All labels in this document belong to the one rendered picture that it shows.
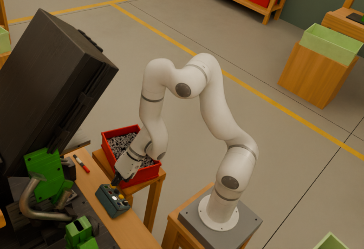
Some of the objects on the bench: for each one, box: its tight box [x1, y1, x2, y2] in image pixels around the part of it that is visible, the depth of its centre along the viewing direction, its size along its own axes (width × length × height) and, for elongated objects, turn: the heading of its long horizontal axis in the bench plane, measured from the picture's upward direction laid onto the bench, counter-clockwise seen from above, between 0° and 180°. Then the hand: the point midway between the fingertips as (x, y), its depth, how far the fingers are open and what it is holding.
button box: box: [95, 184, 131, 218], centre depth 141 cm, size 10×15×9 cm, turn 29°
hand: (115, 181), depth 144 cm, fingers closed
